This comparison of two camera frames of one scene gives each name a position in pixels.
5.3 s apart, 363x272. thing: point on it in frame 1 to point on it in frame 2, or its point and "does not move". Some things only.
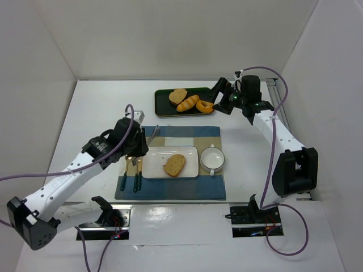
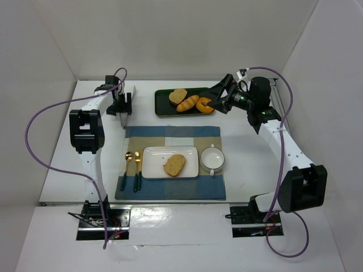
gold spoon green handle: x=123 y=180 does not move
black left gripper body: x=142 y=142 to x=122 y=109
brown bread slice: x=174 y=164 does not move
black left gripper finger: x=143 y=148 to x=123 y=118
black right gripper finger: x=226 y=110 does not move
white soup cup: x=212 y=159 does not move
